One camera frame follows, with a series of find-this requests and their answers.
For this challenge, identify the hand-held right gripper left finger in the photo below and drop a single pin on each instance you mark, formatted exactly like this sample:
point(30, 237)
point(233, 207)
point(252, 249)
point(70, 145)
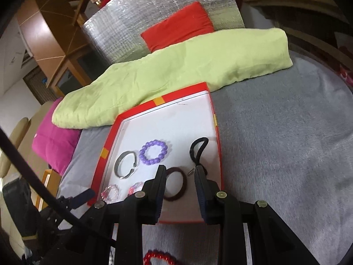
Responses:
point(160, 196)

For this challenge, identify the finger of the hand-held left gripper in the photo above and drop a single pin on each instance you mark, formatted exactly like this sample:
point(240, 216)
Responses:
point(82, 196)

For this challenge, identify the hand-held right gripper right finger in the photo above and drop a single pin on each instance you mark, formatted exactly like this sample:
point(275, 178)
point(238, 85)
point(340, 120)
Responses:
point(201, 198)

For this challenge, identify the dark red bangle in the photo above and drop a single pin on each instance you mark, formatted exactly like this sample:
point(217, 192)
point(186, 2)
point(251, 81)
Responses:
point(183, 183)

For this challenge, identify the silver bangle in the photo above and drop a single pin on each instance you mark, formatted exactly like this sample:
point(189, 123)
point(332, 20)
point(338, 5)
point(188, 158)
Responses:
point(119, 164)

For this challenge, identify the shallow red box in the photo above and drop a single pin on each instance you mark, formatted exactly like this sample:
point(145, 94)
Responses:
point(179, 116)

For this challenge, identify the magenta pillow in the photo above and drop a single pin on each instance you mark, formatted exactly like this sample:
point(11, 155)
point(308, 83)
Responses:
point(55, 140)

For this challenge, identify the beige leather sofa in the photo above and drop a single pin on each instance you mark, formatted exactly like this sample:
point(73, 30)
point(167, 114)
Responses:
point(16, 138)

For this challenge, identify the light green blanket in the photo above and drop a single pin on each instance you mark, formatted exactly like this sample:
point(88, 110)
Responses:
point(179, 71)

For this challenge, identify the red cushion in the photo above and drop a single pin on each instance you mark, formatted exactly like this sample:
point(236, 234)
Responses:
point(179, 26)

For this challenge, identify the silver foil insulation panel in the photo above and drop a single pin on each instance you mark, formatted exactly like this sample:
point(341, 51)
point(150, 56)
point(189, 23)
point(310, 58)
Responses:
point(124, 24)

